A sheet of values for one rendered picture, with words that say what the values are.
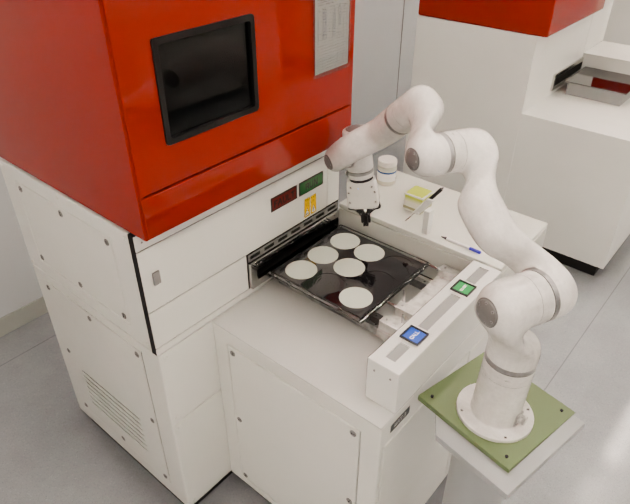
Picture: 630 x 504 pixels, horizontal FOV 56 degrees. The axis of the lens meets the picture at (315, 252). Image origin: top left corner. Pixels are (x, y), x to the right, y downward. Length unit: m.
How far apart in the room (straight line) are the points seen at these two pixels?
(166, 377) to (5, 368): 1.45
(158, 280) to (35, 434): 1.35
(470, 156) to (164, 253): 0.80
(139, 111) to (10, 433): 1.82
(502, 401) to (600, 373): 1.62
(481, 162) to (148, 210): 0.78
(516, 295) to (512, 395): 0.29
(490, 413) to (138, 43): 1.15
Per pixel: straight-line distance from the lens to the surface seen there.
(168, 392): 1.87
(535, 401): 1.68
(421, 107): 1.49
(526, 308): 1.29
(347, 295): 1.78
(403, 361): 1.50
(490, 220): 1.36
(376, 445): 1.60
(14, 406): 2.96
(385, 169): 2.20
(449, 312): 1.66
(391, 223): 2.00
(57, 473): 2.65
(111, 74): 1.31
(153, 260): 1.58
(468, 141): 1.45
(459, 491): 1.77
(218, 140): 1.52
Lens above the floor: 2.01
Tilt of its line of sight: 34 degrees down
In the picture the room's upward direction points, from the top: straight up
